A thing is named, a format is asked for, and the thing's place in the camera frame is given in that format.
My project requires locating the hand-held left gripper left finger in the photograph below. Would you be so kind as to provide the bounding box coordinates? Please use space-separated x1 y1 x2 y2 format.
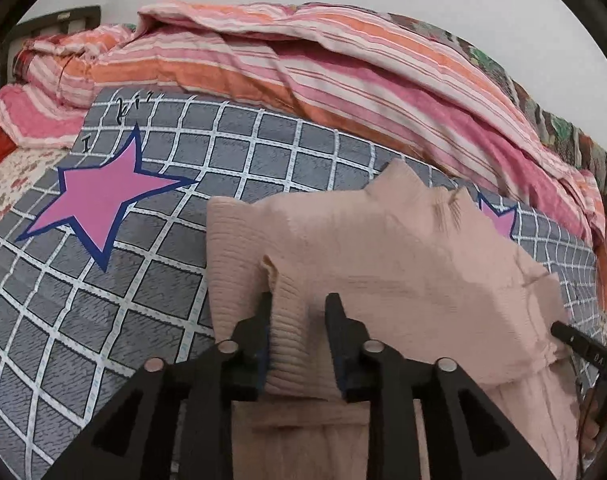
48 291 273 480

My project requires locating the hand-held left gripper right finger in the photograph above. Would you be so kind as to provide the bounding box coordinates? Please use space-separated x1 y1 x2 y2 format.
325 293 555 480

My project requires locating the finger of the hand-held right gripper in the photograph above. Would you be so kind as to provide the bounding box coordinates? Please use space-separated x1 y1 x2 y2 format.
551 321 595 361

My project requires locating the pink knit sweater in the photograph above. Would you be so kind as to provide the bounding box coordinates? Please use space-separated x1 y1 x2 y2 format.
205 160 584 480

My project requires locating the person's right hand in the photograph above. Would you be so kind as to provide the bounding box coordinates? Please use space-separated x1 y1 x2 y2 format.
579 402 607 457

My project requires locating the grey checked star blanket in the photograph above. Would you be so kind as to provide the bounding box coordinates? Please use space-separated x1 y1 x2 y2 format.
0 87 600 480

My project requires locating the brown floral quilt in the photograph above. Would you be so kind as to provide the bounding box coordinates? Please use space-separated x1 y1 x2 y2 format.
383 10 607 221

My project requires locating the pink orange striped quilt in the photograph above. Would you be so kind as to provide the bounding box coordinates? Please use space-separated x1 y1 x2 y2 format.
0 1 607 311

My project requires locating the pink pillow towel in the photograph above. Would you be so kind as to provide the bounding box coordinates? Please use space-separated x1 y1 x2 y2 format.
0 84 100 150

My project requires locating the dark wooden headboard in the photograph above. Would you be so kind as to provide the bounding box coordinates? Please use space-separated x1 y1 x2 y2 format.
0 5 102 106

